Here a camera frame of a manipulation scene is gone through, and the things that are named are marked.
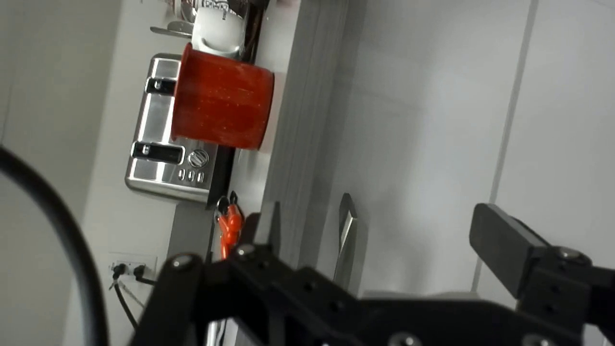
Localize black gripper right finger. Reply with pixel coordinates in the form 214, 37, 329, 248
469, 204, 615, 342

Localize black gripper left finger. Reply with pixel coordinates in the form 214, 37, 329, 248
133, 241, 362, 346

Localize white drawer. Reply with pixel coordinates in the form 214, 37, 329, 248
300, 0, 615, 298

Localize silver four-slot toaster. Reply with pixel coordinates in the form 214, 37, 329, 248
125, 54, 218, 204

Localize red canister with lid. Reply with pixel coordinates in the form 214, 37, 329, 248
171, 44, 275, 150

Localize white utensil holder cup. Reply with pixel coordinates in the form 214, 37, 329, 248
191, 8, 246, 60

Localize red handled scissors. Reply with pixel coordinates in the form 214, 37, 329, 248
216, 192, 244, 260

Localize black power cord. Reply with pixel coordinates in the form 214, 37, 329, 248
108, 260, 160, 333

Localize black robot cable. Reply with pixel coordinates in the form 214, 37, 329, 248
0, 144, 112, 346

